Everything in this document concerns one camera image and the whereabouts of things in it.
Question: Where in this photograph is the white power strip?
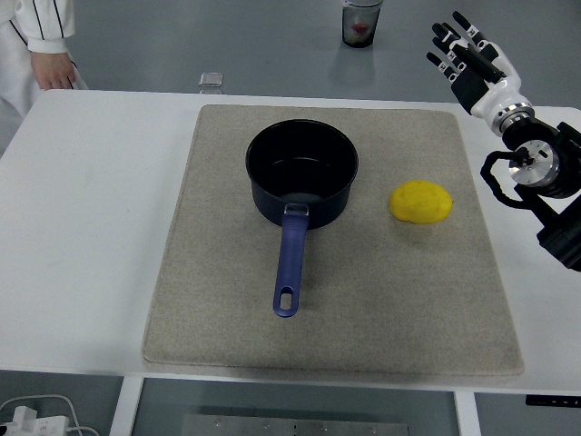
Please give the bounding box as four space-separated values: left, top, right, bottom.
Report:
0 405 70 436

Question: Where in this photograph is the person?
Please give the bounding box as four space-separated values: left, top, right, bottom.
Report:
0 0 90 158

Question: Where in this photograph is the beige fabric mat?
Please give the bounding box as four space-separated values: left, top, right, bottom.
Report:
142 104 526 377

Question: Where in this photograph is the black table control panel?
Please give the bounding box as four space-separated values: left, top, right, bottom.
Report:
525 395 581 407

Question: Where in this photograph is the white table leg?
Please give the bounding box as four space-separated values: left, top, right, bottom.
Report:
453 390 482 436
110 375 145 436

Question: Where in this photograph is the yellow potato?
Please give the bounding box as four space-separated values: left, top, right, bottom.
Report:
389 180 454 225

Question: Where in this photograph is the blue pot with handle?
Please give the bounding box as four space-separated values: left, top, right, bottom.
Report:
245 118 359 319

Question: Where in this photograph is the dark bin with clear liner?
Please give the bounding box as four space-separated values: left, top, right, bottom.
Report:
340 0 385 48

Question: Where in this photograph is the person's hand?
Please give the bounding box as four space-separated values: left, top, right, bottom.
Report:
30 48 76 91

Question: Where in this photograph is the white cable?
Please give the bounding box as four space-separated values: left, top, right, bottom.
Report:
0 393 99 436

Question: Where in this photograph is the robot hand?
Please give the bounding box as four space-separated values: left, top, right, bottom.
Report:
425 10 523 120

